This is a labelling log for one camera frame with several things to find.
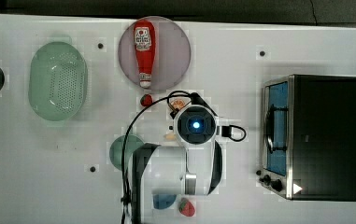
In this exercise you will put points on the small red strawberry toy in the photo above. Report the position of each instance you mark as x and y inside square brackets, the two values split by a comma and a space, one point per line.
[146, 100]

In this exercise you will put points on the green perforated colander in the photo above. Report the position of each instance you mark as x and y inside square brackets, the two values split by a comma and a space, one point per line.
[58, 81]

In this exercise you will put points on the silver black toaster oven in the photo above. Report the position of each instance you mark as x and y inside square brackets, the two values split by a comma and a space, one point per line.
[309, 138]

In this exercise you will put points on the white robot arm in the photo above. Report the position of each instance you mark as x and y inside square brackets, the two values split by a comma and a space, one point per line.
[192, 167]

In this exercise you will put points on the blue bowl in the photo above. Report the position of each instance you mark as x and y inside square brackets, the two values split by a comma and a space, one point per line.
[163, 201]

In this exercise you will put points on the green round bowl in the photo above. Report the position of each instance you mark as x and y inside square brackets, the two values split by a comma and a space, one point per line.
[123, 148]

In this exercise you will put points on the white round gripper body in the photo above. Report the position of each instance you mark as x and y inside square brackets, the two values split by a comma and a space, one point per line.
[195, 126]

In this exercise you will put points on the red plush ketchup bottle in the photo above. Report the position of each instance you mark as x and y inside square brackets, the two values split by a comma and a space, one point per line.
[145, 48]

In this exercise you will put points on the orange slice toy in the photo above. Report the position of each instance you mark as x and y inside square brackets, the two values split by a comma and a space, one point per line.
[178, 104]

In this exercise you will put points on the large red strawberry toy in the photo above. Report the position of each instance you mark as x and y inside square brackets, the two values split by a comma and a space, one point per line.
[186, 208]

